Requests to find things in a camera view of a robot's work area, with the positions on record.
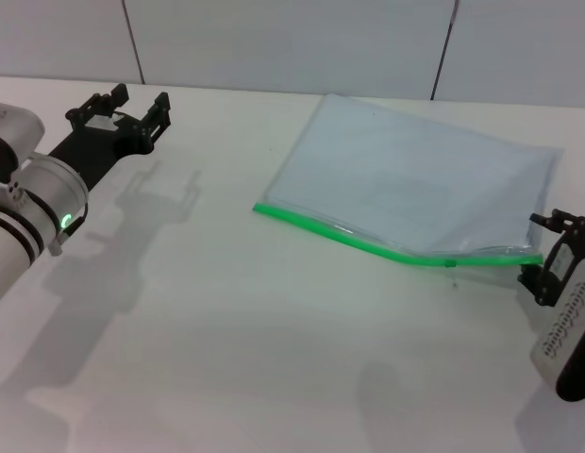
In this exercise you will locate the green zip slider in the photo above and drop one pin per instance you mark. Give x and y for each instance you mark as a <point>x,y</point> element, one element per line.
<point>450,263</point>

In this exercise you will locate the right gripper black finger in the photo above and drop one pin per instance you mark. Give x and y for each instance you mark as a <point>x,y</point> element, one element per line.
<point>563,222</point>
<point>533,278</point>

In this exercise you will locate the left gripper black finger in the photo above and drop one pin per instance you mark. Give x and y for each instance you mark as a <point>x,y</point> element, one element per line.
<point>158,118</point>
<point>96,105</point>

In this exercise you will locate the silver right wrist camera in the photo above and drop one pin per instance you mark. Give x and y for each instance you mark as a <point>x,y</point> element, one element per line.
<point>566,325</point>

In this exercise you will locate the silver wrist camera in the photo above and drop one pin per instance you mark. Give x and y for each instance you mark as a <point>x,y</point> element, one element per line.
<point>566,325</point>
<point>14,122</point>

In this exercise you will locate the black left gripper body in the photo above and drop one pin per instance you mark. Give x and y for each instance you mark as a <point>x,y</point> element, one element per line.
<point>92,148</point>

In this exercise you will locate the clear green zip document bag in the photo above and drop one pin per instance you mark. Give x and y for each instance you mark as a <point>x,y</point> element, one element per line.
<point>391,179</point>

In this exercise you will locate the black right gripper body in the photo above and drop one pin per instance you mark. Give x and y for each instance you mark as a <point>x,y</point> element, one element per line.
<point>556,273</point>

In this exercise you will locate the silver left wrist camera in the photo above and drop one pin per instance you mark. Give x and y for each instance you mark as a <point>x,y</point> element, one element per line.
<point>14,122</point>

